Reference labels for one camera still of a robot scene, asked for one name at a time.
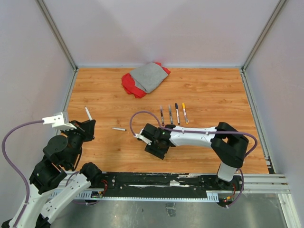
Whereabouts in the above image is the white pen black end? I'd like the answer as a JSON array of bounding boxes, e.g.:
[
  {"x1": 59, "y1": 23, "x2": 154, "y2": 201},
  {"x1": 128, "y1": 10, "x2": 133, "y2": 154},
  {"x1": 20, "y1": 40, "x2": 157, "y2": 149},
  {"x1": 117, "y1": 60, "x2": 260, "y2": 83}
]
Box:
[{"x1": 85, "y1": 106, "x2": 93, "y2": 120}]

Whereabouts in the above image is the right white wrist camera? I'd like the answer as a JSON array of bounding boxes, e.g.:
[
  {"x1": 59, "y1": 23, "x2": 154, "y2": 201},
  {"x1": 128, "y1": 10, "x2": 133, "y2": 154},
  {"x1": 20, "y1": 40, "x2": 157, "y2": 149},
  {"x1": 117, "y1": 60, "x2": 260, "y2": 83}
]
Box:
[{"x1": 135, "y1": 134, "x2": 152, "y2": 145}]

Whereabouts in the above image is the grey cable duct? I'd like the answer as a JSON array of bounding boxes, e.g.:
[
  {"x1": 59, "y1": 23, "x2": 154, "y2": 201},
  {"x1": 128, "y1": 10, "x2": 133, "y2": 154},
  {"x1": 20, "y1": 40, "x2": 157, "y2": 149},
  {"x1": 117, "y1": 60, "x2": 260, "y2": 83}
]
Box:
[{"x1": 51, "y1": 190, "x2": 219, "y2": 202}]

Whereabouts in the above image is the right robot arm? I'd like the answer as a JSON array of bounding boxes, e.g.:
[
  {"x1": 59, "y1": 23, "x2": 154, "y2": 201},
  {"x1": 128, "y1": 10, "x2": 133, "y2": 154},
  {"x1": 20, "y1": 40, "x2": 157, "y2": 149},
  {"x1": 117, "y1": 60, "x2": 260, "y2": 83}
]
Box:
[{"x1": 136, "y1": 122, "x2": 249, "y2": 190}]

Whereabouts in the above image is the angled white pen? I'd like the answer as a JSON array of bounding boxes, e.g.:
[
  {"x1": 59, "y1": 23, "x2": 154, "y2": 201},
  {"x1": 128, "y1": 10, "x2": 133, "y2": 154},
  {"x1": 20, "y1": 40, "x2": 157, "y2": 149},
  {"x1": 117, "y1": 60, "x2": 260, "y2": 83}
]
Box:
[{"x1": 112, "y1": 127, "x2": 126, "y2": 132}]

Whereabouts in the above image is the white pen yellow end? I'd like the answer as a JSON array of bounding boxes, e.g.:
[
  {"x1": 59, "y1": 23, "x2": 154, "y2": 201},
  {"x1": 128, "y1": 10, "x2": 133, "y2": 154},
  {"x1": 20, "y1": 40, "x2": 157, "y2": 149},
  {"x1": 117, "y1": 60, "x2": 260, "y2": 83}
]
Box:
[{"x1": 183, "y1": 109, "x2": 189, "y2": 124}]

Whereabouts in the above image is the white marker blue tip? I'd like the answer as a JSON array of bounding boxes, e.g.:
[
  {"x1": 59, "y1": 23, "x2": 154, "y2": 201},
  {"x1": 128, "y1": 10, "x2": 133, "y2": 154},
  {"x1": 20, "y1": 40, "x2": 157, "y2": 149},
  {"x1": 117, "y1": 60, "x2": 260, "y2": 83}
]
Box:
[{"x1": 175, "y1": 108, "x2": 181, "y2": 125}]

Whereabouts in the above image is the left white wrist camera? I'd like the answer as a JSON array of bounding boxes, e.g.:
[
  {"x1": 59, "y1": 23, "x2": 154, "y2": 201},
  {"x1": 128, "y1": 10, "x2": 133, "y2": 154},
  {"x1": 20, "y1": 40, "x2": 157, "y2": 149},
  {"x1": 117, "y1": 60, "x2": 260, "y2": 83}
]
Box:
[{"x1": 42, "y1": 112, "x2": 76, "y2": 131}]

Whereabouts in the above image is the purple cable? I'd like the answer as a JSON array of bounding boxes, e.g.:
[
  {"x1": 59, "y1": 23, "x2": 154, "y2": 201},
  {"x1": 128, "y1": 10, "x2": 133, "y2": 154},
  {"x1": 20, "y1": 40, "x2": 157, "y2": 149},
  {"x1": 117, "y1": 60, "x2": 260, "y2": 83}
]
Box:
[
  {"x1": 129, "y1": 111, "x2": 258, "y2": 205},
  {"x1": 1, "y1": 120, "x2": 100, "y2": 226}
]

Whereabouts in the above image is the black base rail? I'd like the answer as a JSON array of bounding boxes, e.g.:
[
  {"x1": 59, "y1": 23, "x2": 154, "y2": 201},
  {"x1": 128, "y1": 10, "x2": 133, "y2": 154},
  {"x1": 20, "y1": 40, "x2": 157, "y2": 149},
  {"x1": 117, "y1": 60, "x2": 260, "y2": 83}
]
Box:
[{"x1": 85, "y1": 172, "x2": 242, "y2": 196}]

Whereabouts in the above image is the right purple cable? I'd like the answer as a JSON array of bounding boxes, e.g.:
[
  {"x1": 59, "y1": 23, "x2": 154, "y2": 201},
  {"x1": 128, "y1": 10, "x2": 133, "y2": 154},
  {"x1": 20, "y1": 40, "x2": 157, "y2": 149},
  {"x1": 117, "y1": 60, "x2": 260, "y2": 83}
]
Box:
[{"x1": 129, "y1": 111, "x2": 258, "y2": 205}]

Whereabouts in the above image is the purple pen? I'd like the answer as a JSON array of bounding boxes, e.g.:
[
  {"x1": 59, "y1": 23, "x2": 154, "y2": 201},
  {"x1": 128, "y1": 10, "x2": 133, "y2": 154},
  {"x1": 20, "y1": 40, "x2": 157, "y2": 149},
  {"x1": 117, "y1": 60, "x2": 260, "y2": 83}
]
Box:
[{"x1": 160, "y1": 105, "x2": 165, "y2": 126}]

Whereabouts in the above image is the red cloth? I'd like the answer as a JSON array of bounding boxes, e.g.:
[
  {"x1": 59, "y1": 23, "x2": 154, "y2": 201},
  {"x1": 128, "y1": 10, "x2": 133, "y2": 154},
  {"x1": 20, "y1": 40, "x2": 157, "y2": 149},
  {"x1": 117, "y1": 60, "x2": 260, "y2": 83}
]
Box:
[{"x1": 121, "y1": 62, "x2": 171, "y2": 98}]

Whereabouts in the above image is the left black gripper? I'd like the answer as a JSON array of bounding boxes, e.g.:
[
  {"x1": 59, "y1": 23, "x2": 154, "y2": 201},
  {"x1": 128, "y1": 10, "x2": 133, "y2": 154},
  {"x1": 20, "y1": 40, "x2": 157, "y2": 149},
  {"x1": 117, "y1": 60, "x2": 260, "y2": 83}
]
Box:
[{"x1": 61, "y1": 118, "x2": 95, "y2": 167}]

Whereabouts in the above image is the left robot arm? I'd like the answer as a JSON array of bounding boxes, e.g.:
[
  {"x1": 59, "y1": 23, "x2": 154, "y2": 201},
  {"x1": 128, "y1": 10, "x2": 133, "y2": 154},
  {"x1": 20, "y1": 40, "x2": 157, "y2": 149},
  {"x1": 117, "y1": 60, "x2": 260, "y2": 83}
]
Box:
[{"x1": 1, "y1": 115, "x2": 102, "y2": 228}]

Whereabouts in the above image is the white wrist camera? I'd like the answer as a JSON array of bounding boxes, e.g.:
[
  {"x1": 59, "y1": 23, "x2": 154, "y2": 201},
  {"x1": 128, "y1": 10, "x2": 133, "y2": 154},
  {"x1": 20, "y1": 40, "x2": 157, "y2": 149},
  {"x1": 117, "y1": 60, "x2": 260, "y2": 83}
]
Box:
[
  {"x1": 42, "y1": 112, "x2": 76, "y2": 131},
  {"x1": 135, "y1": 134, "x2": 152, "y2": 145}
]

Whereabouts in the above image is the grey folded cloth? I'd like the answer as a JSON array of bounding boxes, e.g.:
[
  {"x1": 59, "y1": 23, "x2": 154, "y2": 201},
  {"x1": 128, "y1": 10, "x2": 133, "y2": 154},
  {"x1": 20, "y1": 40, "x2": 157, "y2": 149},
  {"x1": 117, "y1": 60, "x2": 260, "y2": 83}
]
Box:
[{"x1": 130, "y1": 62, "x2": 170, "y2": 94}]

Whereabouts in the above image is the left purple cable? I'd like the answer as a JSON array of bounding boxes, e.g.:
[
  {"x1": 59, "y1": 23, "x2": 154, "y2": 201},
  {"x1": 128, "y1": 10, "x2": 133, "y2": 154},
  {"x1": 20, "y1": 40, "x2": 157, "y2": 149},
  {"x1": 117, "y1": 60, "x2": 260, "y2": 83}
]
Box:
[{"x1": 1, "y1": 120, "x2": 100, "y2": 226}]

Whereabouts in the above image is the aluminium frame rail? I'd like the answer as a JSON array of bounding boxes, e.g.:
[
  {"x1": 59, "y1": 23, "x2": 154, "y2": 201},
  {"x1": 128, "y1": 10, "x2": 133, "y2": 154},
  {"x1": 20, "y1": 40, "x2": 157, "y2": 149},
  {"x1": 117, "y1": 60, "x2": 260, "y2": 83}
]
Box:
[{"x1": 243, "y1": 174, "x2": 290, "y2": 194}]

